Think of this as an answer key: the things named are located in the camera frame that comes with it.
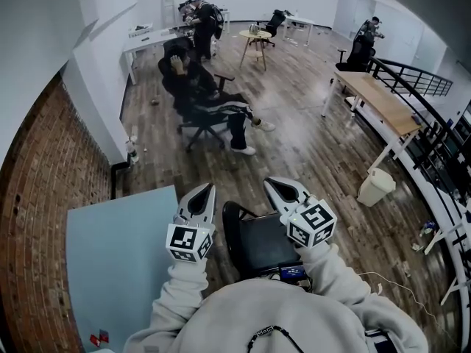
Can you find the light blue table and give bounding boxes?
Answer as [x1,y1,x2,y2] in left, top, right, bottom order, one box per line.
[66,184,207,353]

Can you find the black device blue screen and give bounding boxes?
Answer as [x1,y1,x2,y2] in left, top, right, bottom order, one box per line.
[277,263,308,282]

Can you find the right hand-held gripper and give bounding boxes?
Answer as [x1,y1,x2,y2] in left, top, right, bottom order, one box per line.
[263,176,338,249]

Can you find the black beaded lanyard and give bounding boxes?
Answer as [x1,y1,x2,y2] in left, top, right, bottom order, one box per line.
[247,325,306,353]

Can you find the white trash bin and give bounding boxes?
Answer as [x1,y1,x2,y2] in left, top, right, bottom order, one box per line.
[356,167,397,208]

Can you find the round wooden side table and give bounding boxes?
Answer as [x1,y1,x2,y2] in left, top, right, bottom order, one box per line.
[238,29,273,71]

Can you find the white cable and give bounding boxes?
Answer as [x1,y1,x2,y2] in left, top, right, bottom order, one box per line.
[356,270,445,329]

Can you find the person's grey hooded sweatshirt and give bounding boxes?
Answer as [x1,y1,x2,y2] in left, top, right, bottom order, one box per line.
[123,274,430,353]

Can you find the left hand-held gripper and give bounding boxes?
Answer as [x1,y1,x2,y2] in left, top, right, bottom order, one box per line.
[165,182,217,263]

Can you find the black metal railing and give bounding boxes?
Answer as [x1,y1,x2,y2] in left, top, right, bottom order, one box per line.
[367,57,471,349]

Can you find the aluminium ladder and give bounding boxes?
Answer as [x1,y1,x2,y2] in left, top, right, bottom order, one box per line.
[160,0,176,29]

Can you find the white table frame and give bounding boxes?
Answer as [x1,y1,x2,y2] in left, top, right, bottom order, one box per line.
[422,227,471,307]

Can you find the wooden desk white legs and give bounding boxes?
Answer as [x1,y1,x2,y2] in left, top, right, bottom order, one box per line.
[322,70,424,162]

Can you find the person's right forearm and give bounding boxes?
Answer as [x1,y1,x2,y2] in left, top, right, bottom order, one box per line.
[294,243,372,308]

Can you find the person's left forearm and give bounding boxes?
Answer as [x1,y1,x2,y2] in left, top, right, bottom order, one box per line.
[149,257,211,331]

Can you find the red sticker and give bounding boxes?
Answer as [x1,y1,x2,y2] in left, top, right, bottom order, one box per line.
[90,329,110,347]

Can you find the black office chair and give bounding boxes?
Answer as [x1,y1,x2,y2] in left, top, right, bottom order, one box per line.
[263,9,288,49]
[157,37,236,152]
[336,29,377,74]

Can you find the clear plastic bottle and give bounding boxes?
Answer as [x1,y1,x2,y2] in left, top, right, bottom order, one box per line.
[124,135,141,165]

